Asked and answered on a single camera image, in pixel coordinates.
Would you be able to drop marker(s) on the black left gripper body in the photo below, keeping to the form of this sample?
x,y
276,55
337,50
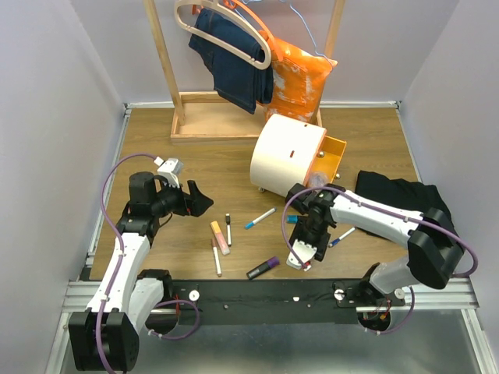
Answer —
x,y
171,199

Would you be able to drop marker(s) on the aluminium frame rail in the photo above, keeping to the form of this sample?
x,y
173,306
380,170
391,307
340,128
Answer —
x,y
458,294

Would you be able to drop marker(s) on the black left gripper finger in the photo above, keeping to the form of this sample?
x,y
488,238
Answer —
x,y
193,189
199,204

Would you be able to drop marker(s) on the clear jar of paper clips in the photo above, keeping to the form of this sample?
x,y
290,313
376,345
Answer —
x,y
317,179

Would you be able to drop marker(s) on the black cloth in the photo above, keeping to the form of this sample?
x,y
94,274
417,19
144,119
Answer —
x,y
400,193

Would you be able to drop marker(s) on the pink highlighter orange cap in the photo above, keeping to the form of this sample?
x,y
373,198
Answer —
x,y
219,238

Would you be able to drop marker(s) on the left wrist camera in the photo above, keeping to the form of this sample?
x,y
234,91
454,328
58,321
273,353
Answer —
x,y
170,169

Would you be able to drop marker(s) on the white marker brown cap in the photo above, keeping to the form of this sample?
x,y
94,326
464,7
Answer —
x,y
216,258

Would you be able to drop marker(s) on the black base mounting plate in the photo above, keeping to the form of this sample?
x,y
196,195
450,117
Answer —
x,y
217,313

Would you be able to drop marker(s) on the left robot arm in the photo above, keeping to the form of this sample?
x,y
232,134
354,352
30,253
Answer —
x,y
106,335

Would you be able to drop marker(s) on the black highlighter purple cap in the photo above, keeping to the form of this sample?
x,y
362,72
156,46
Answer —
x,y
263,268

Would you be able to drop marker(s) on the wooden clothes rack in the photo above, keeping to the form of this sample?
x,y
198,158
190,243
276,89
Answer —
x,y
204,116

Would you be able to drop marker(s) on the white rounded drawer organizer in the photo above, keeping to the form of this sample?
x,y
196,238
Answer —
x,y
288,151

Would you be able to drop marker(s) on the white marker black cap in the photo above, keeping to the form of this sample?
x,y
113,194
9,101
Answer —
x,y
228,229

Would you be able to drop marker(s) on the orange white garment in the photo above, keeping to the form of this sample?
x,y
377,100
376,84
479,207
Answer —
x,y
299,79

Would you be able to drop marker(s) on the white marker light blue cap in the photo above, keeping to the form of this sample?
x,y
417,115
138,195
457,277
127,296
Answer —
x,y
260,218

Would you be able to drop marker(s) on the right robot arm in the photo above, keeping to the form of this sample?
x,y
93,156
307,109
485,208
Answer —
x,y
432,244

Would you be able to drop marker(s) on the white marker dark blue cap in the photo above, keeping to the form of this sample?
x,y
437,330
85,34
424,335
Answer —
x,y
341,237

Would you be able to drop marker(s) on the beige clothes hanger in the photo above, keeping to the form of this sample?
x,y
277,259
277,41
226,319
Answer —
x,y
218,35

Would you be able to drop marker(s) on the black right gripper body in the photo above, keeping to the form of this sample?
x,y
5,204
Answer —
x,y
309,231

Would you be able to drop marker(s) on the dark blue jeans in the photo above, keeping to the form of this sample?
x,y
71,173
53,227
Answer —
x,y
234,80

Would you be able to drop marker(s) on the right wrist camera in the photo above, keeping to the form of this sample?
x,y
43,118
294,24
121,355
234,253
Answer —
x,y
301,255

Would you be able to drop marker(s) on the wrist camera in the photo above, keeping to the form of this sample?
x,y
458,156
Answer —
x,y
301,255
170,169

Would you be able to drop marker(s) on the black highlighter blue cap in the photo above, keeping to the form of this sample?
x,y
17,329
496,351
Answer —
x,y
292,219

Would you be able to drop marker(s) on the light blue wire hanger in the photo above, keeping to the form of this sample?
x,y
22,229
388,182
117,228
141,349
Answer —
x,y
308,30

